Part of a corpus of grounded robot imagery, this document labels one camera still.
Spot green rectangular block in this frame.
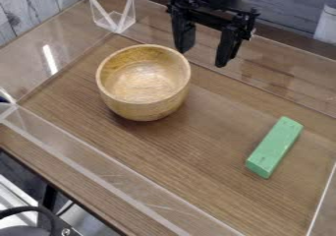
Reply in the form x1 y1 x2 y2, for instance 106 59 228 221
246 116 303 179

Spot black cable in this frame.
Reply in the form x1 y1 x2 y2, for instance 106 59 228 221
0 206 60 236

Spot clear acrylic corner bracket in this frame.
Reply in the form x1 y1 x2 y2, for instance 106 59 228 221
90 0 136 33

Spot white cylindrical container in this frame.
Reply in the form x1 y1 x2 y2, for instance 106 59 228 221
314 2 336 45

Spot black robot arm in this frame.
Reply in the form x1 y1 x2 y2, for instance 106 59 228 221
167 0 260 68

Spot black table leg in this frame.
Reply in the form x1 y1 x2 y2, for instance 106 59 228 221
39 185 58 229

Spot clear acrylic tray wall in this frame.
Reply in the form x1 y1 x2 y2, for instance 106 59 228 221
0 0 336 236

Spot brown wooden bowl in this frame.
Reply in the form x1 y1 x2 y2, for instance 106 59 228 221
96 44 192 121

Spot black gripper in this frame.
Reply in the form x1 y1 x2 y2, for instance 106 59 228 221
167 0 260 68

